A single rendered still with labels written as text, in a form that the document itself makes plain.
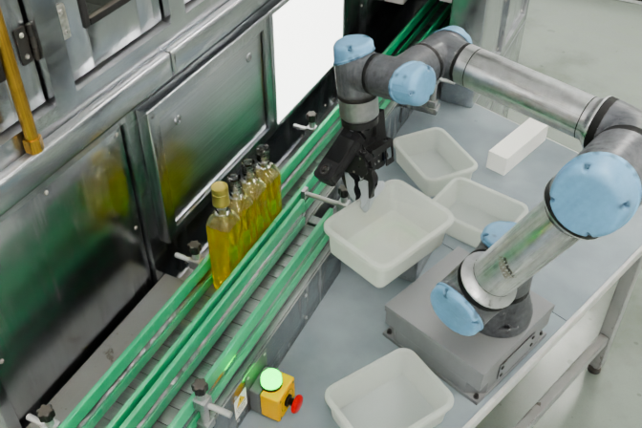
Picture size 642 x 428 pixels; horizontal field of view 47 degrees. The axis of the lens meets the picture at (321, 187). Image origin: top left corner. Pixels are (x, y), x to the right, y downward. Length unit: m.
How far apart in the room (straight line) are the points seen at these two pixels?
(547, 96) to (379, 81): 0.28
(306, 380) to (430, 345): 0.28
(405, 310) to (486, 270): 0.35
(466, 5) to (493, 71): 1.02
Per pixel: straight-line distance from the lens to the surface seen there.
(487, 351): 1.62
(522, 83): 1.31
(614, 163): 1.13
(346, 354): 1.71
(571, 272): 1.98
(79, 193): 1.41
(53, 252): 1.41
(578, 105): 1.28
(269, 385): 1.54
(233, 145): 1.77
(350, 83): 1.35
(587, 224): 1.15
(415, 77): 1.27
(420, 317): 1.65
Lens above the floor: 2.10
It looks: 39 degrees down
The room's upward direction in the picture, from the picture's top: straight up
